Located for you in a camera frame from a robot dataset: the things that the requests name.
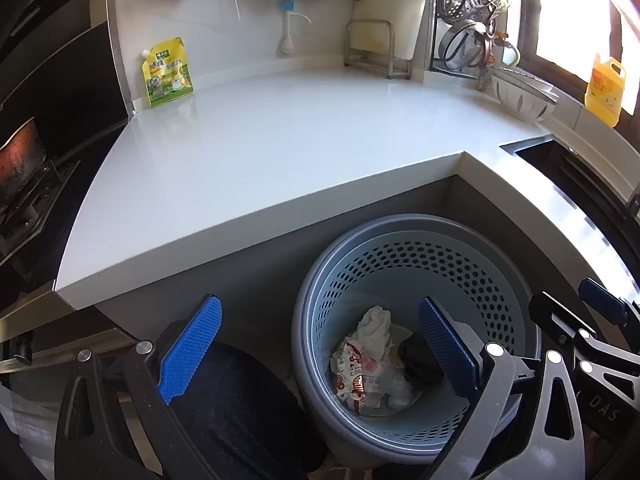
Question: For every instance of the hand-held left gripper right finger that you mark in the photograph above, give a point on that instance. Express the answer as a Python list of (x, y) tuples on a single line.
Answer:
[(447, 345)]

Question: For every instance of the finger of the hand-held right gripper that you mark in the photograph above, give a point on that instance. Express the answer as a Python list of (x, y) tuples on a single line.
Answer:
[(600, 300), (560, 322)]

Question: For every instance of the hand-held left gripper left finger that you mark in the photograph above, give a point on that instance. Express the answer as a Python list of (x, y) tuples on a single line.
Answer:
[(192, 345)]

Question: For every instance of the black sock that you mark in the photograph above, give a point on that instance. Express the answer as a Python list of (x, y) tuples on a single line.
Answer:
[(417, 360)]

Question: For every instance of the white tissue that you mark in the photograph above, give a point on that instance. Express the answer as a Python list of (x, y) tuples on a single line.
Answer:
[(375, 325)]

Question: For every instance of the red patterned snack wrapper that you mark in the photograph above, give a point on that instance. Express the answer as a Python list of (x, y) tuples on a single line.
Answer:
[(357, 370)]

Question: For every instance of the grey perforated waste basket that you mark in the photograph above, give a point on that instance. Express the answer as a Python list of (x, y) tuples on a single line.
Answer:
[(360, 232)]

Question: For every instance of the person's leg in dark jeans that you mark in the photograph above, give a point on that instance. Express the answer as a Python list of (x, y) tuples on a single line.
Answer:
[(240, 410)]

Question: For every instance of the steel kitchen sink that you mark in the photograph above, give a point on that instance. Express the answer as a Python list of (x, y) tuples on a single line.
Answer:
[(560, 160)]

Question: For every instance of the black gas stove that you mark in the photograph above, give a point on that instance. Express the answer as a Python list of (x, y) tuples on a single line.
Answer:
[(30, 220)]

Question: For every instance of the yellow detergent bottle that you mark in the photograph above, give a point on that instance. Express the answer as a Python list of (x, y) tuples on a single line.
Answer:
[(605, 90)]

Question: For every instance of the white slotted colander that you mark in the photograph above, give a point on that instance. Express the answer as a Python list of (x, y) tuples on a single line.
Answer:
[(525, 97)]

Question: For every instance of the worn metal pan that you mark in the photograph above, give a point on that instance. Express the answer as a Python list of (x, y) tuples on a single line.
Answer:
[(20, 160)]

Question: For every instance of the pale green mug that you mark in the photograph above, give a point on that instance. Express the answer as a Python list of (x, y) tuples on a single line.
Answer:
[(510, 55)]

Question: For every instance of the yellow seasoning pouch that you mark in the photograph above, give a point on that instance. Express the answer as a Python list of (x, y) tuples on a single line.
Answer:
[(167, 75)]

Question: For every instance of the window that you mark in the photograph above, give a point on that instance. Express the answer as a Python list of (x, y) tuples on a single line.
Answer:
[(565, 10)]

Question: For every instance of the steel cutting board rack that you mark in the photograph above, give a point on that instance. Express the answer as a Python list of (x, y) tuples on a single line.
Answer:
[(391, 50)]

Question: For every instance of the steel strainer pot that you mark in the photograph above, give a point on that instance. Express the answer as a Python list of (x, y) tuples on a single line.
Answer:
[(452, 35)]

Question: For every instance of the black range hood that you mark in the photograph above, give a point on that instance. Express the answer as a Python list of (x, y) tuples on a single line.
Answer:
[(60, 60)]

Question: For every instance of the white hanging brush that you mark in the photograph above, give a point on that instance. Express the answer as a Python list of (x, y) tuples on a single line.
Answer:
[(286, 35)]

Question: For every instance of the white cutting board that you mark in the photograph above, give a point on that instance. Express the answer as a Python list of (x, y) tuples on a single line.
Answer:
[(415, 20)]

